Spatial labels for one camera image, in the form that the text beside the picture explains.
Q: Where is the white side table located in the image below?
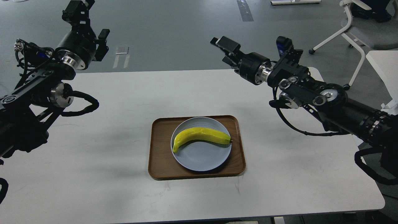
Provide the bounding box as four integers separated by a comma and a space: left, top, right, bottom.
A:
366, 50, 398, 115

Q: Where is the brown wooden tray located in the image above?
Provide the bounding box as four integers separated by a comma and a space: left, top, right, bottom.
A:
148, 115, 246, 180

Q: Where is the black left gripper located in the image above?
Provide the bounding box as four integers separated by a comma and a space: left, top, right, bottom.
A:
55, 0, 110, 70

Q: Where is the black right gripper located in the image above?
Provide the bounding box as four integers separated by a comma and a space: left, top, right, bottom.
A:
210, 36, 271, 85

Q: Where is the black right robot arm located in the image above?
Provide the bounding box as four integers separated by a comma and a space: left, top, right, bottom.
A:
210, 36, 397, 185

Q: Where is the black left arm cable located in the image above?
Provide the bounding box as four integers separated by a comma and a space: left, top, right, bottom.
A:
61, 90, 100, 117

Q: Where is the yellow banana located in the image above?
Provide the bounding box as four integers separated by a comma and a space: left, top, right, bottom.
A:
172, 127, 233, 153

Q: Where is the white office chair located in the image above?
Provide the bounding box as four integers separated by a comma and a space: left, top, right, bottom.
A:
308, 0, 398, 91

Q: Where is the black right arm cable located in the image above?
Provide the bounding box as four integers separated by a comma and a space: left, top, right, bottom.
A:
269, 89, 352, 137

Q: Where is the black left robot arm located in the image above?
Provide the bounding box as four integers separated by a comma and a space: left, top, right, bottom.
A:
0, 0, 110, 158

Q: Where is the light blue plate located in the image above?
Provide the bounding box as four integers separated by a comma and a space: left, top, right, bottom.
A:
170, 117, 233, 171

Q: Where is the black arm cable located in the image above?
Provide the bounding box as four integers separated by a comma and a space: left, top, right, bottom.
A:
269, 89, 352, 137
61, 90, 100, 117

